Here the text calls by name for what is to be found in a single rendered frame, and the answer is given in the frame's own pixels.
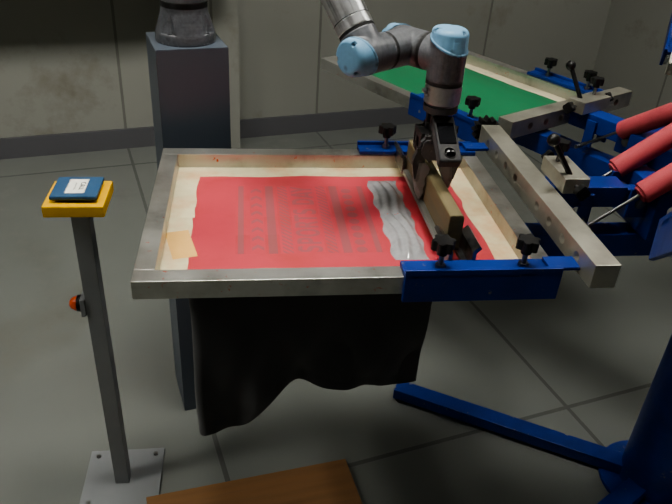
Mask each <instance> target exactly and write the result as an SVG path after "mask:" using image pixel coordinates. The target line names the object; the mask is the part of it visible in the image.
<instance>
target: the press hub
mask: <svg viewBox="0 0 672 504"><path fill-rule="evenodd" d="M607 448H610V449H613V450H616V451H619V452H622V453H623V455H622V465H623V467H622V469H621V472H620V474H617V473H614V472H611V471H608V470H605V469H602V468H599V467H598V472H599V476H600V479H601V481H602V483H603V485H604V486H605V488H606V489H607V491H608V492H609V493H611V492H612V491H614V490H615V489H616V488H617V487H619V486H620V485H621V484H622V483H624V482H625V481H626V480H627V479H629V478H631V479H632V480H633V481H634V482H635V483H636V484H637V485H639V486H640V487H642V488H643V489H645V490H647V493H646V495H645V497H644V499H643V500H642V501H641V502H639V503H638V504H672V335H671V337H670V340H669V342H668V344H667V347H666V349H665V352H664V354H663V357H662V359H661V362H660V364H659V367H658V369H657V372H656V374H655V377H654V379H653V381H652V384H651V386H650V389H649V391H648V394H647V396H646V399H645V401H644V404H643V406H642V409H641V411H640V414H639V416H638V418H637V421H636V423H635V426H634V428H633V431H632V433H631V436H630V438H629V440H624V441H618V442H615V443H612V444H610V445H609V446H607Z"/></svg>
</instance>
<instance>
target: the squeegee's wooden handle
mask: <svg viewBox="0 0 672 504"><path fill-rule="evenodd" d="M415 152H416V151H415V149H414V147H413V140H409V142H408V149H407V158H406V167H405V168H406V169H408V170H409V172H410V174H411V176H412V178H413V174H412V172H413V171H412V164H411V161H412V156H413V154H414V153H415ZM425 163H426V164H427V165H428V166H429V168H430V170H429V174H428V175H427V176H426V177H425V185H424V187H423V195H422V199H423V201H424V203H425V205H426V207H427V209H428V211H429V213H430V215H431V217H432V219H433V221H434V223H435V225H438V226H439V227H440V228H441V229H442V231H443V233H444V235H445V234H448V235H449V236H450V237H451V238H454V239H456V245H455V249H459V244H460V240H461V234H462V229H463V223H464V216H463V214H462V213H461V211H460V209H459V207H458V206H457V204H456V202H455V200H454V199H453V197H452V195H451V193H450V192H449V190H448V188H447V186H446V185H445V183H444V181H443V180H442V178H441V176H440V174H439V173H438V171H437V169H436V167H435V166H434V164H433V162H432V161H431V162H430V163H428V162H427V160H426V159H425Z"/></svg>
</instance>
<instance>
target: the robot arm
mask: <svg viewBox="0 0 672 504"><path fill-rule="evenodd" d="M321 2H322V4H323V6H324V8H325V10H326V13H327V15H328V17H329V19H330V21H331V23H332V25H333V27H334V29H335V31H336V34H337V36H338V38H339V40H340V42H341V43H340V44H339V46H338V48H337V52H336V56H337V59H338V61H337V63H338V66H339V68H340V70H341V71H342V72H343V73H344V74H345V75H347V76H349V77H363V76H370V75H372V74H374V73H378V72H382V71H386V70H390V69H394V68H398V67H402V66H406V65H408V66H412V67H416V68H419V69H422V70H427V72H426V80H425V82H426V83H425V87H423V88H422V92H424V99H423V100H424V104H423V110H424V111H426V119H425V120H424V122H423V123H415V131H414V139H413V147H414V149H415V151H416V152H415V153H414V154H413V156H412V161H411V164H412V171H413V172H412V174H413V186H414V191H415V194H416V196H417V198H418V199H421V197H422V195H423V187H424V185H425V177H426V176H427V175H428V174H429V170H430V168H429V166H428V165H427V164H426V163H425V159H426V160H427V162H428V163H430V162H431V161H437V166H438V167H439V172H440V175H441V178H442V180H443V181H444V183H445V185H446V186H447V188H449V186H450V184H451V182H452V179H453V178H454V176H455V173H456V171H457V168H458V167H459V166H460V164H461V162H462V159H461V153H460V148H459V143H458V137H457V132H456V127H455V121H454V117H452V116H451V115H454V114H456V113H457V110H458V105H459V104H460V99H461V93H462V87H463V85H462V83H463V78H464V72H465V65H466V59H467V56H468V52H469V50H468V44H469V32H468V30H467V29H466V28H464V27H462V26H458V25H451V24H439V25H436V26H434V27H433V29H432V32H430V31H426V30H422V29H419V28H415V27H412V26H410V25H408V24H399V23H390V24H388V25H387V27H386V28H384V29H383V30H382V32H378V30H377V28H376V25H375V24H374V22H373V19H372V17H371V15H370V13H369V11H368V9H367V6H366V4H365V2H364V0H321ZM155 38H156V41H157V42H158V43H160V44H163V45H167V46H173V47H201V46H206V45H210V44H212V43H214V42H215V41H216V32H215V29H214V26H213V23H212V20H211V17H210V14H209V11H208V4H207V0H160V12H159V16H158V20H157V25H156V29H155ZM415 137H416V139H415Z"/></svg>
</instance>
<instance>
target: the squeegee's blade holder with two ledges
mask: <svg viewBox="0 0 672 504"><path fill-rule="evenodd" d="M403 175H404V178H405V180H406V182H407V184H408V186H409V188H410V190H411V192H412V195H413V197H414V199H415V201H416V203H417V205H418V207H419V210H420V212H421V214H422V216H423V218H424V220H425V222H426V225H427V227H428V229H429V231H430V233H431V235H432V237H433V239H434V238H435V235H436V234H437V232H436V230H435V228H434V227H435V226H436V225H435V223H434V221H433V219H432V217H431V215H430V213H429V211H428V209H427V207H426V205H425V203H424V201H423V199H422V197H421V199H418V198H417V196H416V194H415V191H414V186H413V178H412V176H411V174H410V172H409V170H408V169H403Z"/></svg>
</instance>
